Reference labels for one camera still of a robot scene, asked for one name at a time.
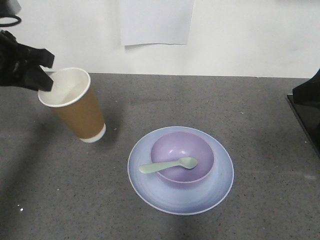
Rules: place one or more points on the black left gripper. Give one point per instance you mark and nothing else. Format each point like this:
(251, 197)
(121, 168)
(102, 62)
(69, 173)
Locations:
(13, 71)

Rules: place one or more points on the brown paper cup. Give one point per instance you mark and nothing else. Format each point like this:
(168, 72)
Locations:
(80, 112)

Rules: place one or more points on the lilac plastic bowl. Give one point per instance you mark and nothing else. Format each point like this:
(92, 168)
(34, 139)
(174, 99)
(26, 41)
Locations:
(179, 144)

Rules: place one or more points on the pale green plastic spoon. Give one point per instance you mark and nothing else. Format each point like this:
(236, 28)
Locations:
(185, 162)

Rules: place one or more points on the light blue plastic plate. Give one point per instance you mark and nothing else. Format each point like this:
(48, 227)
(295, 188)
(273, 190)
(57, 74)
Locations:
(173, 199)

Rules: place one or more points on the white paper sheet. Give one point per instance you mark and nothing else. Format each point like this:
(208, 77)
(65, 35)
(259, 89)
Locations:
(155, 21)

